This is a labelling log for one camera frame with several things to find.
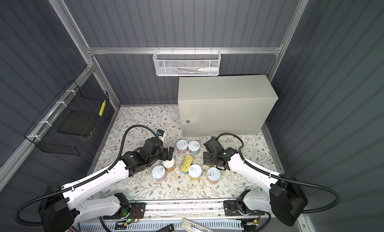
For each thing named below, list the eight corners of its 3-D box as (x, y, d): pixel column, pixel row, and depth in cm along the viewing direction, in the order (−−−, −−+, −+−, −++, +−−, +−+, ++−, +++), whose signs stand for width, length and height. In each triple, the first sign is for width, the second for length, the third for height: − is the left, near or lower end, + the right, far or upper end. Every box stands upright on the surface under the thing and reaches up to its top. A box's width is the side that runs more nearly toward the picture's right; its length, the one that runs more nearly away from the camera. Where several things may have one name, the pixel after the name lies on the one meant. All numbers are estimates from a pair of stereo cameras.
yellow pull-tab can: (188, 181, 85) (188, 177, 80) (188, 168, 89) (188, 164, 85) (202, 181, 85) (202, 177, 80) (201, 168, 89) (201, 164, 85)
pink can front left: (153, 181, 85) (150, 178, 80) (155, 169, 89) (152, 165, 84) (166, 181, 85) (163, 178, 79) (167, 169, 89) (165, 165, 84)
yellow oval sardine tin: (179, 171, 88) (179, 168, 84) (185, 157, 94) (185, 153, 90) (188, 174, 87) (187, 171, 83) (193, 160, 92) (193, 156, 89)
